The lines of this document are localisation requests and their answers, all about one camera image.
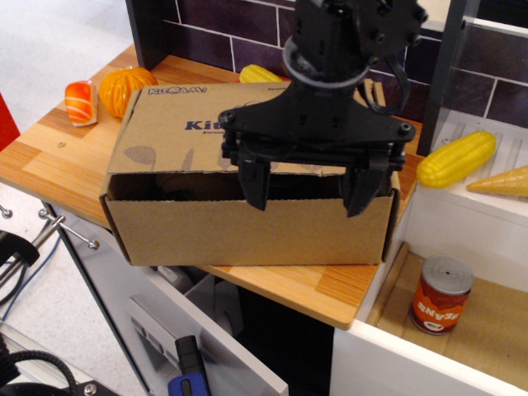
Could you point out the metal table clamp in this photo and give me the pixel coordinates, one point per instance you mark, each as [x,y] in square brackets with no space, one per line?
[25,253]

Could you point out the salmon sushi toy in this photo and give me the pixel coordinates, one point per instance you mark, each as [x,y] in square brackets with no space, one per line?
[80,99]

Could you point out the yellow toy corn behind box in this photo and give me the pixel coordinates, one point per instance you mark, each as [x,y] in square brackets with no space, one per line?
[257,74]

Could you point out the black and blue tool handle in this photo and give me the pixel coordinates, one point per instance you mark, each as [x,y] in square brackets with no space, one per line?
[193,378]

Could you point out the yellow toy corn on sink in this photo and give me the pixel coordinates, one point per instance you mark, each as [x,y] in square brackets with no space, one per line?
[455,161]

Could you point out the orange toy pumpkin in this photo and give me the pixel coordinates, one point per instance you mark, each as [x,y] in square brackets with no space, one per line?
[118,86]

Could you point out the red object at edge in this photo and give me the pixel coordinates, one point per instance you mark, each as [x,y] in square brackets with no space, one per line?
[8,128]

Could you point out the toy ice cream cone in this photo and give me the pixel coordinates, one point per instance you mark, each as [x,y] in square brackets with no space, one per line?
[511,183]

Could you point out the brown cardboard box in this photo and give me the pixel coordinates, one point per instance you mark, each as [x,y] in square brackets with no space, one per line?
[171,197]

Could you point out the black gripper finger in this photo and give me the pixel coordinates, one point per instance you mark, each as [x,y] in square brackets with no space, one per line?
[254,177]
[361,186]

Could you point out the orange beans can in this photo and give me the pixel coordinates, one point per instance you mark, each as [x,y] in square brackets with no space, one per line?
[442,292]

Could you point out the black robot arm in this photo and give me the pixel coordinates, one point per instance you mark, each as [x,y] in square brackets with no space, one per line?
[335,43]

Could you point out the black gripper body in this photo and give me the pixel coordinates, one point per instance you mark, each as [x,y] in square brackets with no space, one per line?
[310,127]

